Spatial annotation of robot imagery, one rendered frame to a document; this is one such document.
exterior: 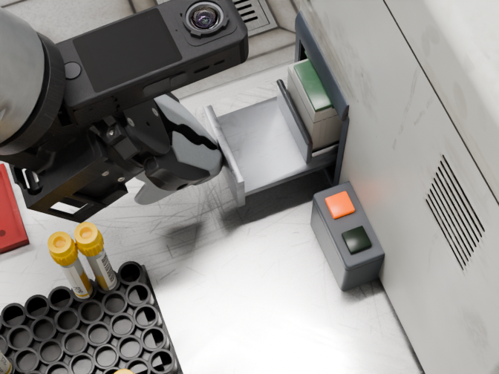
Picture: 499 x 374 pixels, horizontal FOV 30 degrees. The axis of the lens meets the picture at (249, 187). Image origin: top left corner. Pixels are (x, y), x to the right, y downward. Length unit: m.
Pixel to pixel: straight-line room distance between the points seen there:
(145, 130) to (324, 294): 0.19
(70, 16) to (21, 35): 1.42
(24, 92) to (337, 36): 0.20
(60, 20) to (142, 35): 1.37
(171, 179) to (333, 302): 0.17
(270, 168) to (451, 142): 0.24
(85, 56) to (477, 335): 0.27
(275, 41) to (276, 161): 1.17
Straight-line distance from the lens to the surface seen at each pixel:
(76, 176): 0.56
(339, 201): 0.64
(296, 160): 0.67
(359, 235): 0.64
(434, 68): 0.45
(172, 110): 0.63
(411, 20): 0.46
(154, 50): 0.53
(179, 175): 0.58
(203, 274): 0.68
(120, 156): 0.56
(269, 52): 1.82
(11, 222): 0.72
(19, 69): 0.48
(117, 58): 0.53
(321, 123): 0.63
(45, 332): 0.66
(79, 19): 1.90
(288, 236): 0.69
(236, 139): 0.68
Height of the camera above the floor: 1.51
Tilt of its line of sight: 64 degrees down
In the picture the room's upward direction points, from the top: 2 degrees counter-clockwise
